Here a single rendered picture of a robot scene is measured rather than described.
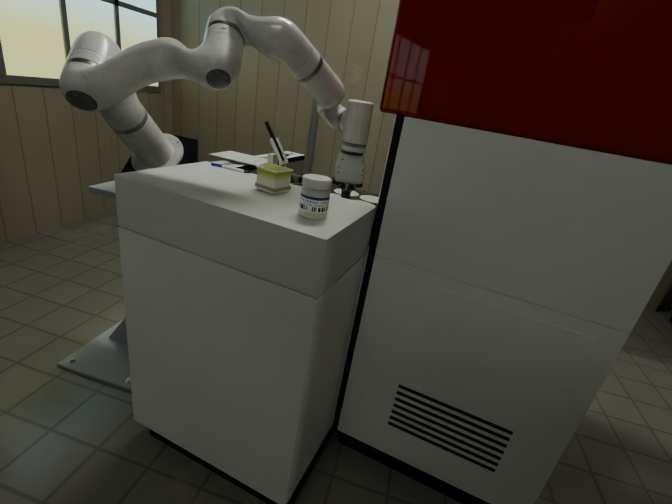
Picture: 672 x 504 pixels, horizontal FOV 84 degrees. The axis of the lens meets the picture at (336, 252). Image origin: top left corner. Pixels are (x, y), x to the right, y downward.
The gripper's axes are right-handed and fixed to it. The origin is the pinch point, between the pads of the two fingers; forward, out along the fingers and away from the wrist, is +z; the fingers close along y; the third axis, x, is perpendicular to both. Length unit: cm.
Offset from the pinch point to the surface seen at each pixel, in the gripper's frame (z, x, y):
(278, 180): -8.5, 23.2, 23.9
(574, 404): 36, 59, -62
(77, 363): 90, -15, 101
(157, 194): -3, 29, 54
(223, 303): 21, 40, 35
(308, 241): -3, 51, 17
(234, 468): 80, 43, 29
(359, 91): -35, -220, -42
